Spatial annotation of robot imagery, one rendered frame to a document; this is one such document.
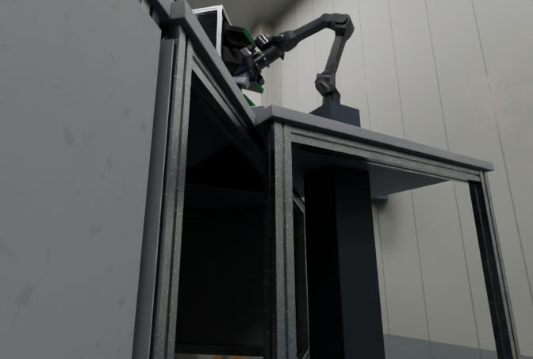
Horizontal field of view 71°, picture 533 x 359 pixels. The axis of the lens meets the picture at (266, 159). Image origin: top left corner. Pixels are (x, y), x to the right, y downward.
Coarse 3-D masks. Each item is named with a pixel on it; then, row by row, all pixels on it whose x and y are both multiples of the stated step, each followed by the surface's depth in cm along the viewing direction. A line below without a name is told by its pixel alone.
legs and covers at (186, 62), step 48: (192, 48) 56; (192, 96) 65; (240, 144) 89; (144, 240) 44; (192, 240) 199; (240, 240) 193; (144, 288) 42; (192, 288) 191; (240, 288) 186; (144, 336) 40; (192, 336) 185; (240, 336) 180
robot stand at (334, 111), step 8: (328, 104) 128; (336, 104) 129; (312, 112) 136; (320, 112) 131; (328, 112) 127; (336, 112) 128; (344, 112) 130; (352, 112) 133; (336, 120) 127; (344, 120) 129; (352, 120) 131
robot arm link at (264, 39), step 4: (260, 36) 158; (264, 36) 158; (268, 36) 158; (272, 36) 153; (276, 36) 152; (280, 36) 151; (284, 36) 151; (256, 40) 158; (260, 40) 157; (264, 40) 156; (268, 40) 156; (272, 40) 153; (276, 40) 152; (280, 40) 151; (256, 44) 159; (260, 44) 157; (264, 44) 156; (276, 44) 157; (260, 48) 157; (280, 48) 159
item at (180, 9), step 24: (168, 24) 53; (192, 24) 54; (216, 72) 66; (240, 96) 78; (192, 120) 86; (192, 144) 102; (216, 144) 102; (240, 168) 124; (192, 192) 159; (216, 192) 159; (240, 192) 159
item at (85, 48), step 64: (0, 0) 26; (64, 0) 32; (128, 0) 42; (0, 64) 26; (64, 64) 32; (128, 64) 41; (0, 128) 25; (64, 128) 31; (128, 128) 40; (0, 192) 25; (64, 192) 31; (128, 192) 40; (0, 256) 25; (64, 256) 30; (128, 256) 39; (0, 320) 24; (64, 320) 30; (128, 320) 38
